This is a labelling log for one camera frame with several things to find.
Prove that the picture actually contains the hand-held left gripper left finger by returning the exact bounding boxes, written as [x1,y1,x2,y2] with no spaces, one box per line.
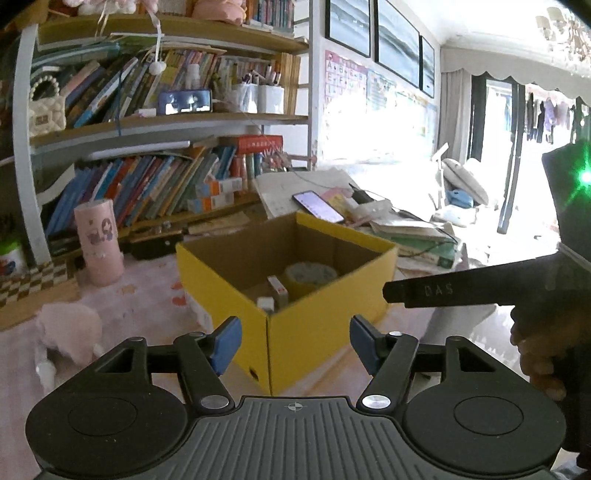
[90,316,244,415]

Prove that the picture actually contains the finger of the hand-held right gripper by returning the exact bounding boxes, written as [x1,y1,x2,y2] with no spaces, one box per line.
[382,256,566,309]

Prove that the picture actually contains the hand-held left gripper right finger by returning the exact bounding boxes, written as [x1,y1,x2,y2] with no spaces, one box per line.
[349,315,506,412]

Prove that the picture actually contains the yellow cardboard box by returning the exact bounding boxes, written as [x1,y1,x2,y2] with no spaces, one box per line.
[175,211,399,397]

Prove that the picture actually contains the small white red carton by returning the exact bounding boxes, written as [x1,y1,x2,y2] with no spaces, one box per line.
[267,275,291,310]

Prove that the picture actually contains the yellow tape roll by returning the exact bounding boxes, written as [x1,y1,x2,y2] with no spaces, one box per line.
[283,262,339,296]

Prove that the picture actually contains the pink checkered cloth desktop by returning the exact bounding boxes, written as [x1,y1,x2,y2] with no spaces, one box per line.
[0,222,462,402]

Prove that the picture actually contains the person's right hand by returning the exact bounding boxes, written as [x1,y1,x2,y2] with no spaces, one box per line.
[510,318,570,402]

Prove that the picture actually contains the green book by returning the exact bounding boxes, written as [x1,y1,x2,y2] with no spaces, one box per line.
[397,240,458,269]

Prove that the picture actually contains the white pillow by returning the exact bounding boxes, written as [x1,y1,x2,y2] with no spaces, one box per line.
[443,158,489,206]

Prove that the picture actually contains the hanging clothes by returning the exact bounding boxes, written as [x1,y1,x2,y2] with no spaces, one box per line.
[526,92,573,144]

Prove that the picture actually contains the clear plastic box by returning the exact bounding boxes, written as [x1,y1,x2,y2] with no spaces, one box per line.
[346,198,393,227]

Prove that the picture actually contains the orange white small box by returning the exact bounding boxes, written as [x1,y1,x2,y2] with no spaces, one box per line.
[201,178,243,197]
[187,193,235,214]

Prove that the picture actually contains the black smartphone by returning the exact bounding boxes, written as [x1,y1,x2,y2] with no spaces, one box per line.
[292,190,345,224]

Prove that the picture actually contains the pink plush toy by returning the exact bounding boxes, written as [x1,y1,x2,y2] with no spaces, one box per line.
[34,302,105,388]

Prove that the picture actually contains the pink cylindrical container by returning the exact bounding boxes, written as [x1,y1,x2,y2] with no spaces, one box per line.
[74,198,124,287]

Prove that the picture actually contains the stack of white papers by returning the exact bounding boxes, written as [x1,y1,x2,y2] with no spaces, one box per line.
[253,168,365,220]

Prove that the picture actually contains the scalloped curtain valance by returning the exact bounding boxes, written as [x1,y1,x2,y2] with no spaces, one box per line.
[441,32,591,100]

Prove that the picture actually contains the row of colourful books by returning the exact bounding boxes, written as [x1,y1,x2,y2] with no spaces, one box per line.
[46,145,241,238]

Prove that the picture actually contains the wooden chessboard box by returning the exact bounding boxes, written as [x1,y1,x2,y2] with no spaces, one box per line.
[0,261,81,330]

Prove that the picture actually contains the red boxed book set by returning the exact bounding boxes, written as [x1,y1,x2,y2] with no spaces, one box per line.
[219,135,284,178]

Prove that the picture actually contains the black framed picture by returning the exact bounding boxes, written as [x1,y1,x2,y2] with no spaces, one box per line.
[419,34,436,99]
[375,0,421,88]
[325,0,371,58]

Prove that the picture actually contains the white green pen cup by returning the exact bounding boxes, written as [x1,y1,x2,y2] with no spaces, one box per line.
[0,237,28,278]

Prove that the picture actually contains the upper row of books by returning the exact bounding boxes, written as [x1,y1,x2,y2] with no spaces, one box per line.
[60,46,232,130]

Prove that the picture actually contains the white wooden bookshelf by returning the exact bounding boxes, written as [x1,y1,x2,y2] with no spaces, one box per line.
[0,0,319,268]

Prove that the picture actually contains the white quilted handbag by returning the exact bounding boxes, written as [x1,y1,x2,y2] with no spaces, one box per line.
[28,76,68,137]

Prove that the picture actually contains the pink plush on shelf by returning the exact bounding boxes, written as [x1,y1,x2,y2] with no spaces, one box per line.
[191,0,247,26]

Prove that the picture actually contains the pale wall chart poster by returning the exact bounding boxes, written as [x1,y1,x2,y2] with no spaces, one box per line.
[367,69,437,153]

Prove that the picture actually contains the alphabet wall poster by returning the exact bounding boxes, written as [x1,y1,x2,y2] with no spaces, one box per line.
[324,50,369,160]

